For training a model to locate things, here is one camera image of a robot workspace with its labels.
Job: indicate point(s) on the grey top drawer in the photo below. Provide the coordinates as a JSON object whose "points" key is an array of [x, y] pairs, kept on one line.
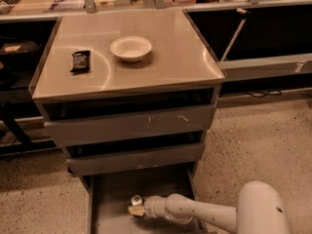
{"points": [[131, 125]]}

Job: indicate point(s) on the grey drawer cabinet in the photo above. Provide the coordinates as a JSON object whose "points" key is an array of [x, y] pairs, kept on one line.
{"points": [[178, 72]]}

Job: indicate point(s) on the grey low shelf right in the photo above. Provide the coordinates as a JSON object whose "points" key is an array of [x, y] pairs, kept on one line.
{"points": [[257, 68]]}

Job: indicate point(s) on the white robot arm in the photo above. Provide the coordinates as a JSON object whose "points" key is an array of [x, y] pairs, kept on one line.
{"points": [[259, 210]]}

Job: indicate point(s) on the dark snack bar wrapper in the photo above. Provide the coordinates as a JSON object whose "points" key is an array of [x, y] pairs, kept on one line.
{"points": [[81, 62]]}

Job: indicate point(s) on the white paper bowl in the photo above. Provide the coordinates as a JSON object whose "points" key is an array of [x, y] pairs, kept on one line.
{"points": [[131, 48]]}

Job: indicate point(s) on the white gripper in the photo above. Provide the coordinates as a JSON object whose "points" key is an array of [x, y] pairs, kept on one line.
{"points": [[150, 206]]}

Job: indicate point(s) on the grey middle drawer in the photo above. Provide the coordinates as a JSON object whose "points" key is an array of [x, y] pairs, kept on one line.
{"points": [[135, 160]]}

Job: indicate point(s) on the black bag on shelf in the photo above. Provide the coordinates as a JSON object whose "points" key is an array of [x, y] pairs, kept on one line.
{"points": [[20, 56]]}

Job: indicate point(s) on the grey open bottom drawer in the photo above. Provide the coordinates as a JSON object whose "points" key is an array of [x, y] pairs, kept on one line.
{"points": [[111, 195]]}

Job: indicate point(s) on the blue pepsi can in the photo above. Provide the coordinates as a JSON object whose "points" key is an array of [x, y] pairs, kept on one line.
{"points": [[136, 200]]}

